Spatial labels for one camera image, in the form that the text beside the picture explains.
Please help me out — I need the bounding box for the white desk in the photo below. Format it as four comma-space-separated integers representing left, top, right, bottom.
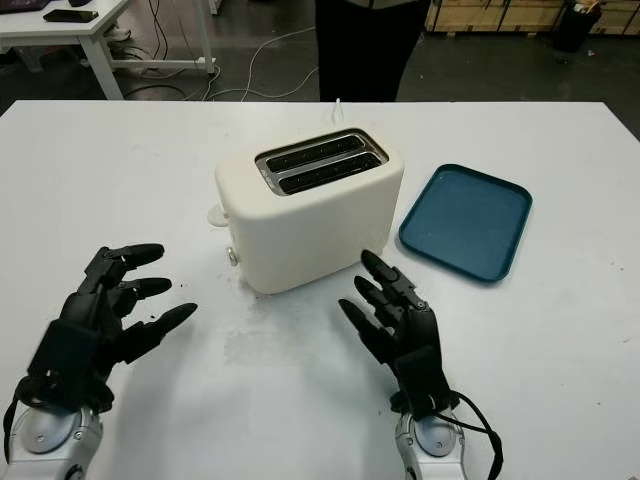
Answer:
0, 0, 219, 101

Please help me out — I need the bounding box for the black smartphone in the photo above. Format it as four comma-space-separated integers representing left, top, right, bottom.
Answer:
42, 8, 100, 24

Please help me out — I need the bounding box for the white floor cable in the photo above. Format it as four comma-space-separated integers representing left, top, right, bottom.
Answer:
205, 23, 321, 101

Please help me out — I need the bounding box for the person in cream sweater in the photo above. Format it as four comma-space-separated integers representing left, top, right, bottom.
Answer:
313, 0, 432, 102

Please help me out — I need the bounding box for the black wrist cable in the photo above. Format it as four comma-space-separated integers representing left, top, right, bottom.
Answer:
1, 374, 61, 454
434, 389, 504, 480

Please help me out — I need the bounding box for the teal plastic tray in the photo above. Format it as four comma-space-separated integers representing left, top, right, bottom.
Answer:
398, 163, 534, 286

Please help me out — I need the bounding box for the cream white toaster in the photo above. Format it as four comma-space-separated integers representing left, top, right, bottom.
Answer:
207, 127, 406, 295

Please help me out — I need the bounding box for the bystander in dark trousers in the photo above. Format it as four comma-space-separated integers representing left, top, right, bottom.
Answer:
552, 0, 604, 54

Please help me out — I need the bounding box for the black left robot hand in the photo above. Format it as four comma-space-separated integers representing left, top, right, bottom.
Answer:
58, 242, 199, 414

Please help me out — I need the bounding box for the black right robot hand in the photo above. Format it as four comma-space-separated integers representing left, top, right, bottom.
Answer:
337, 249, 460, 414

